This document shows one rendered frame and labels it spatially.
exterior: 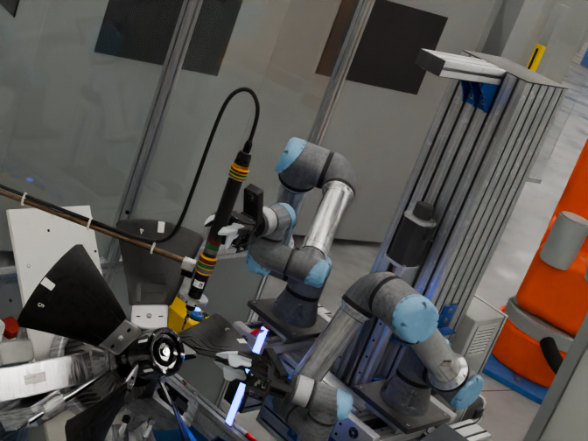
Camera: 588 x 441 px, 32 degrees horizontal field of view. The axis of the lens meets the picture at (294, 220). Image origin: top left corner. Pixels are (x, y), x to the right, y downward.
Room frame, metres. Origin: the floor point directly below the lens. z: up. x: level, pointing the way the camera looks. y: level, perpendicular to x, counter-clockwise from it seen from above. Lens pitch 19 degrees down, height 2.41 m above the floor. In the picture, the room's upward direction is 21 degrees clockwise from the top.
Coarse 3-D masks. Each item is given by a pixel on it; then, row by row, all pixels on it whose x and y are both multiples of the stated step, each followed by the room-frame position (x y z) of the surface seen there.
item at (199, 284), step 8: (248, 144) 2.31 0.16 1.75; (240, 152) 2.31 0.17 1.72; (248, 152) 2.31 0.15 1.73; (240, 160) 2.30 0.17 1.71; (248, 160) 2.31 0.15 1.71; (192, 280) 2.31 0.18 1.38; (200, 280) 2.30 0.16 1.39; (192, 288) 2.31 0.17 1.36; (200, 288) 2.30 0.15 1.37; (192, 296) 2.30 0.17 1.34; (200, 296) 2.31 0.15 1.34
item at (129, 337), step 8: (120, 328) 2.19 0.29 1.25; (128, 328) 2.20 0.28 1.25; (136, 328) 2.21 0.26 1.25; (112, 336) 2.19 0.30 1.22; (128, 336) 2.20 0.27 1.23; (136, 336) 2.21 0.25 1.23; (104, 344) 2.18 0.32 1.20; (112, 344) 2.19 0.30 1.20; (120, 344) 2.20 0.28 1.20; (128, 344) 2.21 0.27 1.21; (112, 352) 2.19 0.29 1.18; (120, 352) 2.20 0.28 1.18
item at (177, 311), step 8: (176, 296) 2.84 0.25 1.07; (176, 304) 2.78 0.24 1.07; (184, 304) 2.80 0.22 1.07; (176, 312) 2.74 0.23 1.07; (184, 312) 2.75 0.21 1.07; (168, 320) 2.75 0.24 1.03; (176, 320) 2.73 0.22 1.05; (184, 320) 2.72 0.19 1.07; (192, 320) 2.73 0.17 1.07; (200, 320) 2.74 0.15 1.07; (176, 328) 2.73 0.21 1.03
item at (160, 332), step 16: (144, 336) 2.21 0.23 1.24; (160, 336) 2.23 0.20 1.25; (176, 336) 2.25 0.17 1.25; (128, 352) 2.20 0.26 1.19; (144, 352) 2.17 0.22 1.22; (160, 352) 2.21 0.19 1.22; (176, 352) 2.24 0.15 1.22; (112, 368) 2.20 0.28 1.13; (128, 368) 2.21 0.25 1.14; (144, 368) 2.17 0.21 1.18; (160, 368) 2.17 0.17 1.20; (176, 368) 2.21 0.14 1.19; (144, 384) 2.24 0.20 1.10
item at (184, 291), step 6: (186, 258) 2.32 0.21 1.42; (186, 264) 2.30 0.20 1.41; (192, 264) 2.30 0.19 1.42; (186, 270) 2.30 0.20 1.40; (192, 270) 2.32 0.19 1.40; (186, 276) 2.30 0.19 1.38; (192, 276) 2.32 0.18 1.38; (186, 282) 2.30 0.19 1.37; (180, 288) 2.31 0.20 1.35; (186, 288) 2.30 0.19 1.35; (180, 294) 2.31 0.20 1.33; (186, 294) 2.31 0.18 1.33; (186, 300) 2.29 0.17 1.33; (192, 300) 2.29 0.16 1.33; (198, 300) 2.30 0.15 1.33; (204, 300) 2.32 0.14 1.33; (192, 306) 2.29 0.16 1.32; (198, 306) 2.29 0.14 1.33; (204, 306) 2.31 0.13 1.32
